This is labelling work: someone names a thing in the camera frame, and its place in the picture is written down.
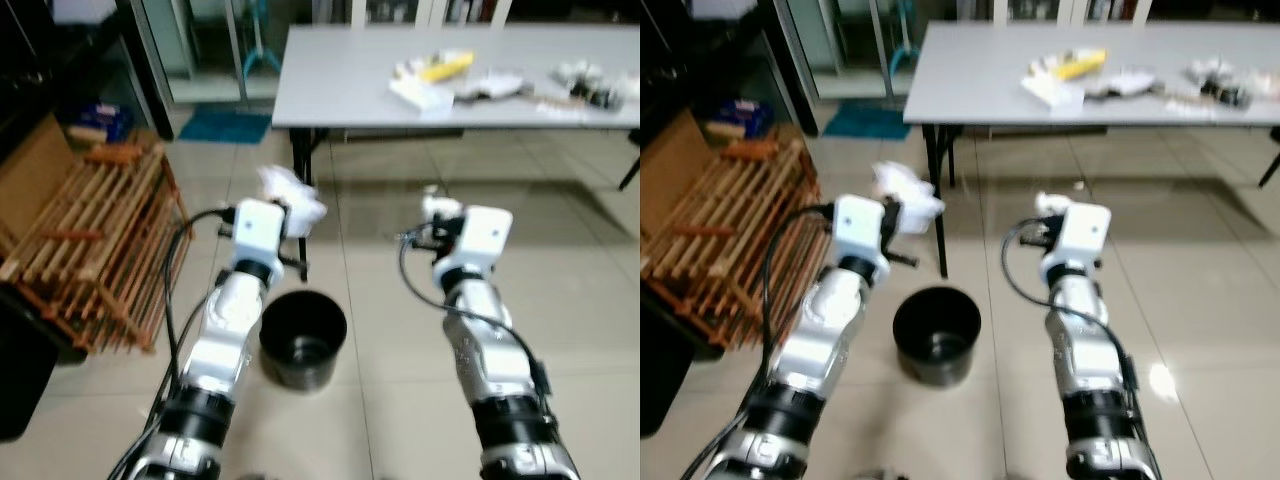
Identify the large white paper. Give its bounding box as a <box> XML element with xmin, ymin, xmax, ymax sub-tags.
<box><xmin>257</xmin><ymin>165</ymin><xmax>329</xmax><ymax>239</ymax></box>
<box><xmin>872</xmin><ymin>162</ymin><xmax>947</xmax><ymax>237</ymax></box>

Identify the black round rubbish bin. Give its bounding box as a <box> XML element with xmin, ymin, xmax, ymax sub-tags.
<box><xmin>892</xmin><ymin>285</ymin><xmax>984</xmax><ymax>390</ymax></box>
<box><xmin>258</xmin><ymin>289</ymin><xmax>350</xmax><ymax>392</ymax></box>

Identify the teal floor mat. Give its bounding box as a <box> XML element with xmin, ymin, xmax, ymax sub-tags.
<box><xmin>821</xmin><ymin>99</ymin><xmax>907</xmax><ymax>142</ymax></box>
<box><xmin>177</xmin><ymin>104</ymin><xmax>274</xmax><ymax>147</ymax></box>

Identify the grey folding table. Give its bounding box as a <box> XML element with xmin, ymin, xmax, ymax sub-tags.
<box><xmin>271</xmin><ymin>22</ymin><xmax>641</xmax><ymax>283</ymax></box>
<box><xmin>902</xmin><ymin>21</ymin><xmax>1280</xmax><ymax>280</ymax></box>

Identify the wooden slatted rack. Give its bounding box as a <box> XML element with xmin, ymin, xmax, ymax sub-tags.
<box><xmin>640</xmin><ymin>138</ymin><xmax>837</xmax><ymax>353</ymax></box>
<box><xmin>0</xmin><ymin>138</ymin><xmax>193</xmax><ymax>357</ymax></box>

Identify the orange roll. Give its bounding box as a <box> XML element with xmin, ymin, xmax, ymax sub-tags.
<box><xmin>724</xmin><ymin>139</ymin><xmax>782</xmax><ymax>164</ymax></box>
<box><xmin>84</xmin><ymin>142</ymin><xmax>147</xmax><ymax>167</ymax></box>

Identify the white printed wrapper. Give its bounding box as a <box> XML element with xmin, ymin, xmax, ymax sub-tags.
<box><xmin>455</xmin><ymin>70</ymin><xmax>537</xmax><ymax>102</ymax></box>
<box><xmin>1088</xmin><ymin>67</ymin><xmax>1161</xmax><ymax>99</ymax></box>

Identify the yellow snack packet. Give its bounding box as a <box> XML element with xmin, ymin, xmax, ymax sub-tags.
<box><xmin>415</xmin><ymin>52</ymin><xmax>477</xmax><ymax>84</ymax></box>
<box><xmin>1048</xmin><ymin>49</ymin><xmax>1109</xmax><ymax>81</ymax></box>

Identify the teal mop stand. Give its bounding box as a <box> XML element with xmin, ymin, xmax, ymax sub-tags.
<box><xmin>890</xmin><ymin>0</ymin><xmax>926</xmax><ymax>73</ymax></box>
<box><xmin>243</xmin><ymin>0</ymin><xmax>283</xmax><ymax>77</ymax></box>

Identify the blue box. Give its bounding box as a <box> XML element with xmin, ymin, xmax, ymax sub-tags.
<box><xmin>714</xmin><ymin>97</ymin><xmax>775</xmax><ymax>142</ymax></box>
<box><xmin>64</xmin><ymin>99</ymin><xmax>137</xmax><ymax>147</ymax></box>

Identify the sliding glass door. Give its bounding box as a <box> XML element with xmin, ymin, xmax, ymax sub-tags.
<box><xmin>775</xmin><ymin>0</ymin><xmax>926</xmax><ymax>103</ymax></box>
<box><xmin>130</xmin><ymin>0</ymin><xmax>293</xmax><ymax>107</ymax></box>

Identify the black white crumpled wrapper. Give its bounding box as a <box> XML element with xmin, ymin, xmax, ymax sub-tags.
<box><xmin>1183</xmin><ymin>57</ymin><xmax>1280</xmax><ymax>109</ymax></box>
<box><xmin>549</xmin><ymin>60</ymin><xmax>641</xmax><ymax>112</ymax></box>

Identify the white glass-door cabinet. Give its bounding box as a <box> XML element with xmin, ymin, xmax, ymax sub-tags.
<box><xmin>993</xmin><ymin>0</ymin><xmax>1153</xmax><ymax>27</ymax></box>
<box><xmin>348</xmin><ymin>0</ymin><xmax>513</xmax><ymax>27</ymax></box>

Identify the brown cardboard sheet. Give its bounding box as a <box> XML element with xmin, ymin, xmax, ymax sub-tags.
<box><xmin>640</xmin><ymin>108</ymin><xmax>707</xmax><ymax>243</ymax></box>
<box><xmin>0</xmin><ymin>113</ymin><xmax>83</xmax><ymax>263</ymax></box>

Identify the black cabinet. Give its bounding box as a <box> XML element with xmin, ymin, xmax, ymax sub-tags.
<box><xmin>0</xmin><ymin>0</ymin><xmax>177</xmax><ymax>167</ymax></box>
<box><xmin>640</xmin><ymin>0</ymin><xmax>817</xmax><ymax>151</ymax></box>

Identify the black plastic container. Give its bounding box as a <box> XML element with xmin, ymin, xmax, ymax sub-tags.
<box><xmin>0</xmin><ymin>284</ymin><xmax>63</xmax><ymax>443</ymax></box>

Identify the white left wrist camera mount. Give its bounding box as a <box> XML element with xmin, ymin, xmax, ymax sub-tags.
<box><xmin>231</xmin><ymin>197</ymin><xmax>289</xmax><ymax>267</ymax></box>
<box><xmin>831</xmin><ymin>194</ymin><xmax>892</xmax><ymax>267</ymax></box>

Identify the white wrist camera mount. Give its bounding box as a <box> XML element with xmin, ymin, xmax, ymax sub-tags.
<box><xmin>454</xmin><ymin>206</ymin><xmax>515</xmax><ymax>272</ymax></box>
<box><xmin>231</xmin><ymin>197</ymin><xmax>289</xmax><ymax>267</ymax></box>
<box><xmin>1057</xmin><ymin>202</ymin><xmax>1114</xmax><ymax>267</ymax></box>
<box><xmin>831</xmin><ymin>194</ymin><xmax>892</xmax><ymax>267</ymax></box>

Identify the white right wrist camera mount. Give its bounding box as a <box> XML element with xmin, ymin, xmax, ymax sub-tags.
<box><xmin>454</xmin><ymin>206</ymin><xmax>515</xmax><ymax>272</ymax></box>
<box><xmin>1057</xmin><ymin>202</ymin><xmax>1114</xmax><ymax>267</ymax></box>

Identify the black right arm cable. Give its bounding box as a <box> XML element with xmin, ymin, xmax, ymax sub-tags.
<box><xmin>1002</xmin><ymin>221</ymin><xmax>1138</xmax><ymax>393</ymax></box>
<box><xmin>397</xmin><ymin>229</ymin><xmax>549</xmax><ymax>393</ymax></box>

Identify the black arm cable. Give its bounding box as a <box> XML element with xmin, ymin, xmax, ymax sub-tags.
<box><xmin>158</xmin><ymin>207</ymin><xmax>237</xmax><ymax>403</ymax></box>
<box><xmin>1002</xmin><ymin>221</ymin><xmax>1138</xmax><ymax>393</ymax></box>
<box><xmin>760</xmin><ymin>204</ymin><xmax>837</xmax><ymax>386</ymax></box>
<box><xmin>397</xmin><ymin>229</ymin><xmax>549</xmax><ymax>393</ymax></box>

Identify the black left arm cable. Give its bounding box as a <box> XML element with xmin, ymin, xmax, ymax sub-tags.
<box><xmin>760</xmin><ymin>204</ymin><xmax>837</xmax><ymax>386</ymax></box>
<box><xmin>158</xmin><ymin>207</ymin><xmax>237</xmax><ymax>403</ymax></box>

